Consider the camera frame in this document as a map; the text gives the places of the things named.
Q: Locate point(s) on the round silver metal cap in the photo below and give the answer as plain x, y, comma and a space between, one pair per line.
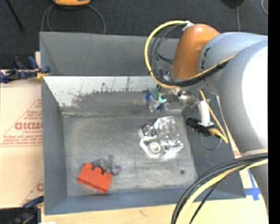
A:
148, 129

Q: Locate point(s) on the crumpled clear plastic packet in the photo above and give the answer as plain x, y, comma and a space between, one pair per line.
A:
169, 134

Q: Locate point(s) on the grey and purple small toy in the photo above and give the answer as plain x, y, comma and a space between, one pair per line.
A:
106, 164

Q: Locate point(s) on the grey metal bin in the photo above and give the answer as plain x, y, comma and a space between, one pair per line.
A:
107, 136

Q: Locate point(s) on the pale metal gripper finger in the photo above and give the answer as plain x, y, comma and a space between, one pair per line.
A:
155, 106
150, 99

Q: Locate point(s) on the black cylinder on white bracket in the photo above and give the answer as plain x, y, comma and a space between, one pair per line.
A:
204, 115

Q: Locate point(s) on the brown cardboard board red print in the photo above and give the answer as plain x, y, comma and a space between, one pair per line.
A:
18, 148

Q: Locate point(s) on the orange toy building brick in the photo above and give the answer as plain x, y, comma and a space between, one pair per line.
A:
94, 177

